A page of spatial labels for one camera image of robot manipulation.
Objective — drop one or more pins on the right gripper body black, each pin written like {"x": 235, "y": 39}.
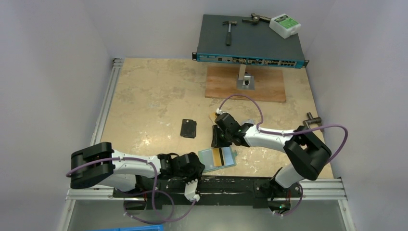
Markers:
{"x": 217, "y": 136}

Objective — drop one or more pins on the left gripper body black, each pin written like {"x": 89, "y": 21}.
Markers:
{"x": 190, "y": 175}

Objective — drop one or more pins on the teal card holder wallet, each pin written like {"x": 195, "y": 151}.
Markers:
{"x": 206, "y": 158}

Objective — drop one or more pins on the gold credit card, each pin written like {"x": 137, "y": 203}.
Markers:
{"x": 218, "y": 157}
{"x": 212, "y": 117}

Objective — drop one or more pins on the black credit card stack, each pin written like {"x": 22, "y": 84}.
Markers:
{"x": 188, "y": 128}

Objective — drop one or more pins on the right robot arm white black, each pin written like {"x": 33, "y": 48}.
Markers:
{"x": 307, "y": 153}

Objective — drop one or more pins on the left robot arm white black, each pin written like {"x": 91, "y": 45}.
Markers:
{"x": 100, "y": 164}

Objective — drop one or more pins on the plywood board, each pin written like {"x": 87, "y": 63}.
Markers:
{"x": 269, "y": 83}

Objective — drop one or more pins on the blue plastic bin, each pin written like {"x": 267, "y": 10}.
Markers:
{"x": 138, "y": 228}

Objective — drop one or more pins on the small claw hammer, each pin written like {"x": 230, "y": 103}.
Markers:
{"x": 229, "y": 33}

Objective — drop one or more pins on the dark hammer tool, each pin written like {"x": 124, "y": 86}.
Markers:
{"x": 255, "y": 19}

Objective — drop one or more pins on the white green box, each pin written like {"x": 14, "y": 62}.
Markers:
{"x": 284, "y": 26}

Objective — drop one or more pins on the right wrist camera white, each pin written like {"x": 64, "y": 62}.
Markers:
{"x": 219, "y": 111}

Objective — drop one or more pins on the metal post stand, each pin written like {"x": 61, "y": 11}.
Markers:
{"x": 245, "y": 81}

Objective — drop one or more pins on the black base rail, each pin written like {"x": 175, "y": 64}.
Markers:
{"x": 257, "y": 192}

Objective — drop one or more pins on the network switch dark blue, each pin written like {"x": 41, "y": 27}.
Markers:
{"x": 251, "y": 44}

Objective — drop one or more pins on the aluminium frame rail front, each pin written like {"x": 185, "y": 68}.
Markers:
{"x": 323, "y": 189}

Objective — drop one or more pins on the aluminium frame rail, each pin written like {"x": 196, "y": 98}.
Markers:
{"x": 323, "y": 189}
{"x": 107, "y": 100}

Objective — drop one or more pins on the aluminium frame rail left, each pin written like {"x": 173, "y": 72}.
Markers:
{"x": 107, "y": 100}

